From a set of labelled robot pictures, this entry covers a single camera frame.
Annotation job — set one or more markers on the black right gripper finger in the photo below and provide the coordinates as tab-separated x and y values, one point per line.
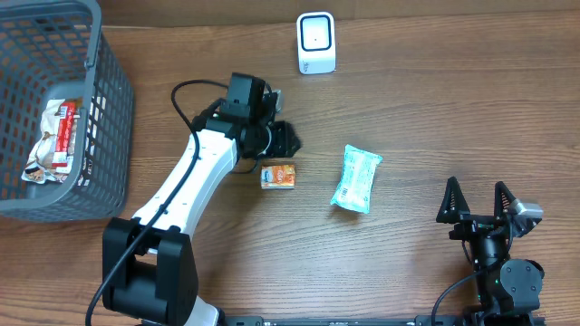
454	208
502	198

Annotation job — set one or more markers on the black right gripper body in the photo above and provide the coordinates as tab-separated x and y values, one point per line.
478	225

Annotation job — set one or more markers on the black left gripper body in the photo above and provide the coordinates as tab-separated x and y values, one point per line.
285	141

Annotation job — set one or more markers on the orange juice carton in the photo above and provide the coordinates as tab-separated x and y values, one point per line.
278	177

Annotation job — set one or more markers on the teal snack packet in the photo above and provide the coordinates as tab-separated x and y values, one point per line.
354	189

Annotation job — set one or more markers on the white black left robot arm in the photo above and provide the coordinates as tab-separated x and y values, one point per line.
148	267

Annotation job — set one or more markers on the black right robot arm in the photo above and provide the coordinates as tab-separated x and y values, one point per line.
508	289

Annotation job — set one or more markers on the red white snack packet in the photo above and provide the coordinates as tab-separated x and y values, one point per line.
51	158

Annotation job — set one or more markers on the grey plastic mesh basket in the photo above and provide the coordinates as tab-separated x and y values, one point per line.
52	50

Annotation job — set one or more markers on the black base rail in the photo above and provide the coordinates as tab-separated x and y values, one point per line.
420	320

